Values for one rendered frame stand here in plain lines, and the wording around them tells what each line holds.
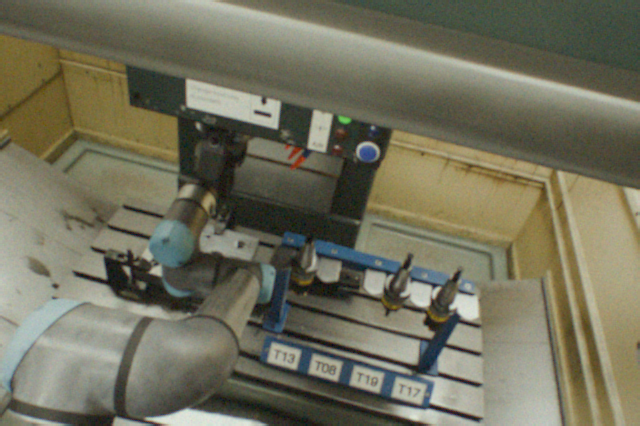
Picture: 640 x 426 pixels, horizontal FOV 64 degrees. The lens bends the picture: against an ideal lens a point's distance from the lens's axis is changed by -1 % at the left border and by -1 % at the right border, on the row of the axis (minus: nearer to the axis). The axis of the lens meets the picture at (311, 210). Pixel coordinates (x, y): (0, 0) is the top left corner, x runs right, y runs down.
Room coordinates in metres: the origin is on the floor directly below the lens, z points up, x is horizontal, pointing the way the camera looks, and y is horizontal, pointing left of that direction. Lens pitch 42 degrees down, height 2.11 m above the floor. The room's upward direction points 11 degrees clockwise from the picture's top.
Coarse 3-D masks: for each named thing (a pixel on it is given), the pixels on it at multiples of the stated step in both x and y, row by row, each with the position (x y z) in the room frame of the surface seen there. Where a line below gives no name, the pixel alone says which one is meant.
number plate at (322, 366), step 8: (312, 360) 0.73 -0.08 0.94; (320, 360) 0.73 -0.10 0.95; (328, 360) 0.73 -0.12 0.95; (336, 360) 0.73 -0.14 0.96; (312, 368) 0.71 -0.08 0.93; (320, 368) 0.71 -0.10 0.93; (328, 368) 0.72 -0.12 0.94; (336, 368) 0.72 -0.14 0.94; (328, 376) 0.70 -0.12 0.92; (336, 376) 0.70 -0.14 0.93
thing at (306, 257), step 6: (306, 246) 0.79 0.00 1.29; (312, 246) 0.80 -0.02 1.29; (300, 252) 0.80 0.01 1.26; (306, 252) 0.79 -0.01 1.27; (312, 252) 0.79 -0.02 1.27; (300, 258) 0.79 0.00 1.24; (306, 258) 0.79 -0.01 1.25; (312, 258) 0.79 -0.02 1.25; (300, 264) 0.79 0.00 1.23; (306, 264) 0.79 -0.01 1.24; (312, 264) 0.79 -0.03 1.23
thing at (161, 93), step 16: (128, 80) 0.73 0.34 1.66; (144, 80) 0.72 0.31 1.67; (160, 80) 0.72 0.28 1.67; (176, 80) 0.72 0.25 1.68; (144, 96) 0.72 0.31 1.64; (160, 96) 0.72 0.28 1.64; (176, 96) 0.72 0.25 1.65; (160, 112) 0.73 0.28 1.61; (176, 112) 0.72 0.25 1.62; (192, 112) 0.72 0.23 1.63; (208, 112) 0.71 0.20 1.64; (288, 112) 0.70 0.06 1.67; (304, 112) 0.70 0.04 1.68; (224, 128) 0.72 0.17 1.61; (240, 128) 0.71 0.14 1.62; (256, 128) 0.71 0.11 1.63; (272, 128) 0.70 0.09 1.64; (288, 128) 0.70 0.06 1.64; (304, 128) 0.70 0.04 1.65; (352, 128) 0.69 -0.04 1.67; (288, 144) 0.71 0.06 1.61; (304, 144) 0.70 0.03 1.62; (352, 144) 0.69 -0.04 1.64
